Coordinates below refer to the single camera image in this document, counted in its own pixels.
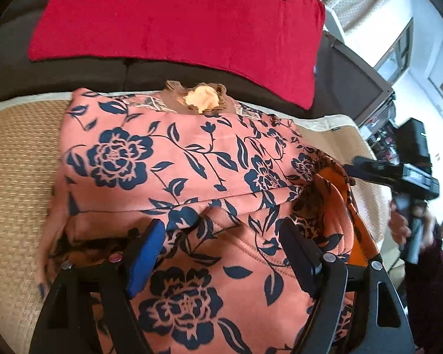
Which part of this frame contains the red cushion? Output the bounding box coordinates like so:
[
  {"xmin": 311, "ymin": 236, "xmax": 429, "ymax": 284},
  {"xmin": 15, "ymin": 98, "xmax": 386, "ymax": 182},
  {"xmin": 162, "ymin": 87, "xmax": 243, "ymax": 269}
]
[{"xmin": 28, "ymin": 0, "xmax": 326, "ymax": 109}]

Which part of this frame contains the person's right hand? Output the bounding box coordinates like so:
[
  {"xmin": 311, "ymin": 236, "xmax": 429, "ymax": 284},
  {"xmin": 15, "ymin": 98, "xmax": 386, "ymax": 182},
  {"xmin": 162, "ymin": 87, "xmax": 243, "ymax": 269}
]
[{"xmin": 388, "ymin": 201, "xmax": 435, "ymax": 252}]

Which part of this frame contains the woven rattan mat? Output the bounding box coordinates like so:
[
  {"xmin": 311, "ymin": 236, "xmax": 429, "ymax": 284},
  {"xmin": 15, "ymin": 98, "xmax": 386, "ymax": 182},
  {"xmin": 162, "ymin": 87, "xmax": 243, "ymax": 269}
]
[{"xmin": 0, "ymin": 93, "xmax": 390, "ymax": 353}]

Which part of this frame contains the dark brown sofa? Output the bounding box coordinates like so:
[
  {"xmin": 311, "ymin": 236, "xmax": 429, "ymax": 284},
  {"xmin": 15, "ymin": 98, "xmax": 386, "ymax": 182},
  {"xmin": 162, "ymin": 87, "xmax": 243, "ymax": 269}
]
[{"xmin": 0, "ymin": 0, "xmax": 395, "ymax": 125}]

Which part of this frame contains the shelf with small items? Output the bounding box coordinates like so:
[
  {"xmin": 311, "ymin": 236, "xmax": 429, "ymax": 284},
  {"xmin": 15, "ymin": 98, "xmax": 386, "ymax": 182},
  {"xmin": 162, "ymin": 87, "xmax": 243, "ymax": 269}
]
[{"xmin": 359, "ymin": 98, "xmax": 399, "ymax": 165}]

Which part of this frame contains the orange floral garment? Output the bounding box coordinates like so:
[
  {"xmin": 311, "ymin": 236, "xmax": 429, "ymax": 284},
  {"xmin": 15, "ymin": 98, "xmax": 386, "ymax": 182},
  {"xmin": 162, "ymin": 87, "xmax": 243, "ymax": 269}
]
[{"xmin": 37, "ymin": 88, "xmax": 378, "ymax": 353}]

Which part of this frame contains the window with frame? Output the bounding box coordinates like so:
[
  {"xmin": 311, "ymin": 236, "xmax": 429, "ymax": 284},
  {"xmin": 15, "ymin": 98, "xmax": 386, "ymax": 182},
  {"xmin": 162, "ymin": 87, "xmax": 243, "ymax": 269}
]
[{"xmin": 374, "ymin": 19, "xmax": 414, "ymax": 85}]

